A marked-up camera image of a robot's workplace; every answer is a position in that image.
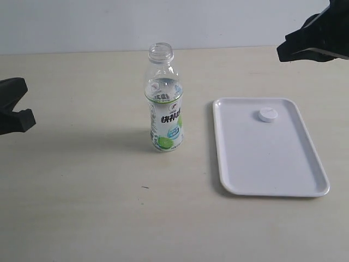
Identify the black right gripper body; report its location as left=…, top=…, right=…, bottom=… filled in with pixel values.
left=300, top=0, right=348, bottom=59

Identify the white bottle cap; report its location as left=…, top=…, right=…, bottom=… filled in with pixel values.
left=258, top=107, right=278, bottom=123

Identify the clear plastic drink bottle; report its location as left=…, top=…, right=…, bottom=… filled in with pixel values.
left=144, top=43, right=184, bottom=152

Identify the white rectangular plastic tray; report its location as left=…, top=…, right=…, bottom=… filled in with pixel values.
left=212, top=98, right=330, bottom=198

